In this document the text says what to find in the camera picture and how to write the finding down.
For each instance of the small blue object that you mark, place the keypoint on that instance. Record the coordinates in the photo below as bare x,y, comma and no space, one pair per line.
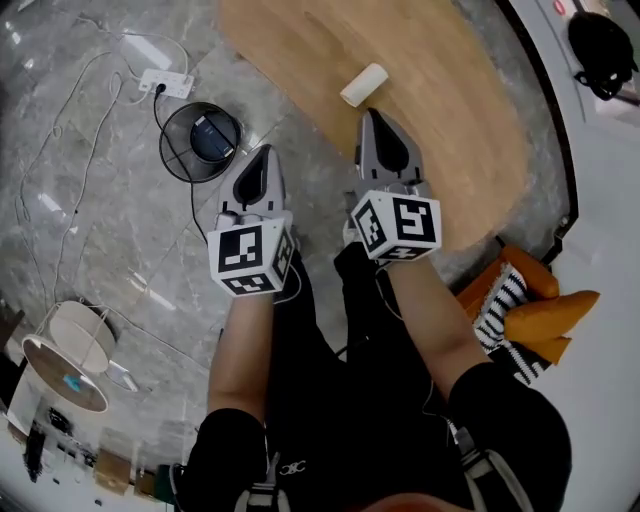
75,384

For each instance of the black wire waste bin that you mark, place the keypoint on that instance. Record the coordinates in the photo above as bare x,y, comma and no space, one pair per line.
175,150

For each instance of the person's white shoe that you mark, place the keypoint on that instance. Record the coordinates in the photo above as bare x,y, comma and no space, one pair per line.
350,232

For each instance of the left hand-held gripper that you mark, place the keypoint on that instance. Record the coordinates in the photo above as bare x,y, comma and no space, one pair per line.
245,255

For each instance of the wooden coffee table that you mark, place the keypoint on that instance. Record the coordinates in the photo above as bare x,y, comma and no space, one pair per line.
440,125

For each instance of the person's left forearm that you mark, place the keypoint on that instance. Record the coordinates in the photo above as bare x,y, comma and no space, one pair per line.
240,360

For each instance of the small orange sofa cushion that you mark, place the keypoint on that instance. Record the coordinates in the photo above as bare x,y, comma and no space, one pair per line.
545,350

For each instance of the person's right forearm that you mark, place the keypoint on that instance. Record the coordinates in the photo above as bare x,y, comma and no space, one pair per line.
435,325

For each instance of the person's black trousers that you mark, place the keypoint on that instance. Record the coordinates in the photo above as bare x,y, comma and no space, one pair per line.
350,360

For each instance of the white power strip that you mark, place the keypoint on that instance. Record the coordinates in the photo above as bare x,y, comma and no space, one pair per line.
167,82

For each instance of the black backpack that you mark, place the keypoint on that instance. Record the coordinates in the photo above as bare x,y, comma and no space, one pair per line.
600,50

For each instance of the round wooden side table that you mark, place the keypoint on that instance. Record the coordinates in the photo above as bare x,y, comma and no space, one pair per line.
65,360

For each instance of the black white striped blanket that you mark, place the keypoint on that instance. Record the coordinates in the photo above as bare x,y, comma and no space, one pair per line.
500,310

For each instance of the person's black shirt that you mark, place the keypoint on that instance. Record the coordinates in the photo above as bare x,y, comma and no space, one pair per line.
510,440

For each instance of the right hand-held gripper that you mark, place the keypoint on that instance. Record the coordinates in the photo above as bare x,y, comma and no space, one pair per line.
405,225

